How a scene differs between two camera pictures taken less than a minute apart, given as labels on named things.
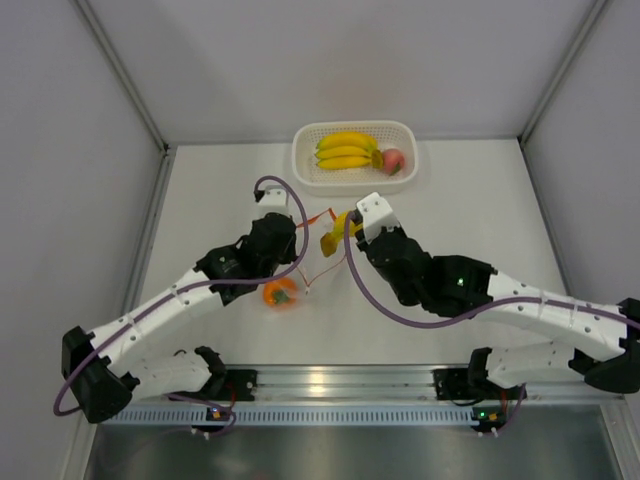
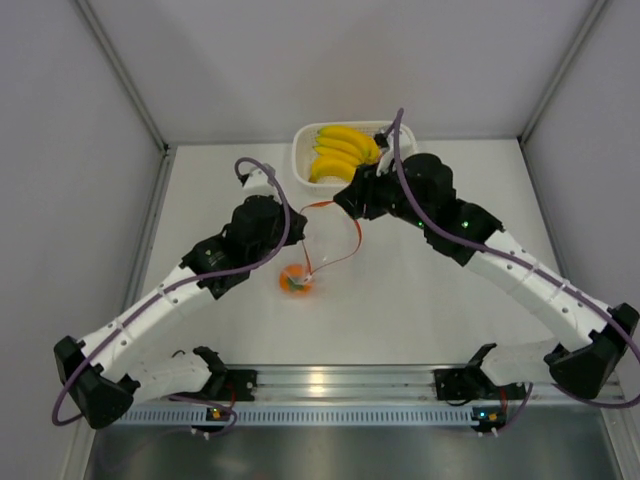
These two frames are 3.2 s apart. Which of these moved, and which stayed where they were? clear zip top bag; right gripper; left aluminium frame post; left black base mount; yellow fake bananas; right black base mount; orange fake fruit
Moved: clear zip top bag; yellow fake bananas; right gripper; orange fake fruit
Stayed: left black base mount; right black base mount; left aluminium frame post
